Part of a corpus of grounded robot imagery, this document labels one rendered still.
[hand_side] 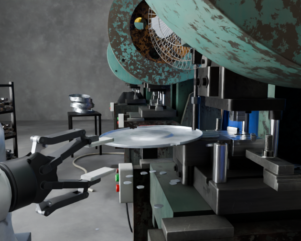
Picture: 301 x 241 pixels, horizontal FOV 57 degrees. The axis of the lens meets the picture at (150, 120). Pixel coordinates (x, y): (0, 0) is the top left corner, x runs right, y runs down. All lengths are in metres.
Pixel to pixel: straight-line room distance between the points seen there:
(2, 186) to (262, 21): 0.38
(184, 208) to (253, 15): 0.46
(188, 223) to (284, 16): 0.43
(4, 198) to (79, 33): 7.17
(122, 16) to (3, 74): 5.95
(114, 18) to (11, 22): 5.89
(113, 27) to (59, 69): 5.45
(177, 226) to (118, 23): 1.73
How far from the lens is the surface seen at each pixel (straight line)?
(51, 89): 7.53
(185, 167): 0.78
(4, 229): 0.93
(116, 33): 2.13
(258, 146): 0.82
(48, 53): 7.57
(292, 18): 0.37
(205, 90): 0.79
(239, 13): 0.34
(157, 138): 0.73
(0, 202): 0.43
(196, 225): 0.61
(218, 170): 0.66
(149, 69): 2.11
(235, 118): 0.84
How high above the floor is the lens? 0.93
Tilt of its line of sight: 8 degrees down
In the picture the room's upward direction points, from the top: straight up
